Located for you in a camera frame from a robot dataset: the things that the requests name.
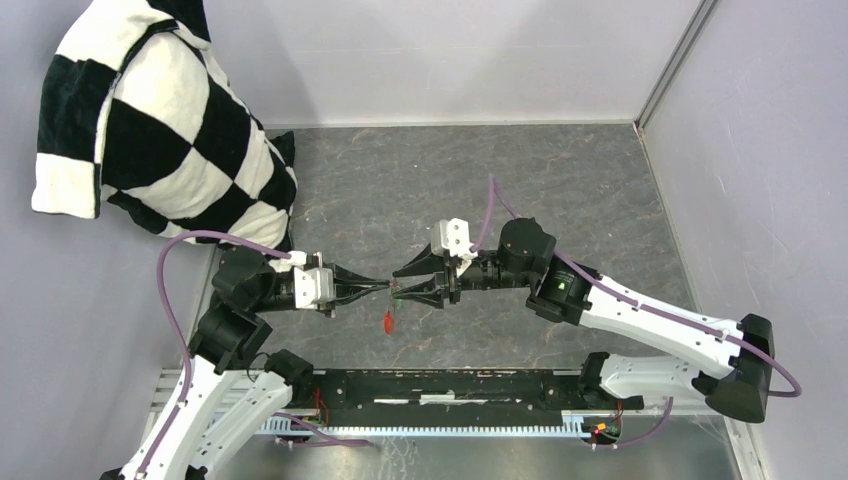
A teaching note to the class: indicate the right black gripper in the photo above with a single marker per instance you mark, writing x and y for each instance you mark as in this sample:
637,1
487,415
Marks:
423,263

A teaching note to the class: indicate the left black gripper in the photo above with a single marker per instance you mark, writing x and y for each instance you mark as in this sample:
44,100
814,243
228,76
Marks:
344,293

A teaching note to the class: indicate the metal key holder red handle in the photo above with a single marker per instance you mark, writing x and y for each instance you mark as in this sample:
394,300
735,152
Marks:
390,316

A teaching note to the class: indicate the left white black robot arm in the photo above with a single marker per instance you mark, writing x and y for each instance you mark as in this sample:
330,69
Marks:
191,439

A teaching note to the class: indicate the black white checkered cloth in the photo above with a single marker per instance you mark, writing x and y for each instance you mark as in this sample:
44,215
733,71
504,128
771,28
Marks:
135,111

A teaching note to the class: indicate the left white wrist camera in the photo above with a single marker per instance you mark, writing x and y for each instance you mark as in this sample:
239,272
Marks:
313,282

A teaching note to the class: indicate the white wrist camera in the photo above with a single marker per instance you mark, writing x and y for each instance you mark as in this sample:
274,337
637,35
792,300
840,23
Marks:
313,282
451,238

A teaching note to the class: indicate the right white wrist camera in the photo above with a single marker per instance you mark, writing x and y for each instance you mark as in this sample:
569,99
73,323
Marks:
451,238

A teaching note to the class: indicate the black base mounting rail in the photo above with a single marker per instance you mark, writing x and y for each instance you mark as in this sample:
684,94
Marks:
451,398

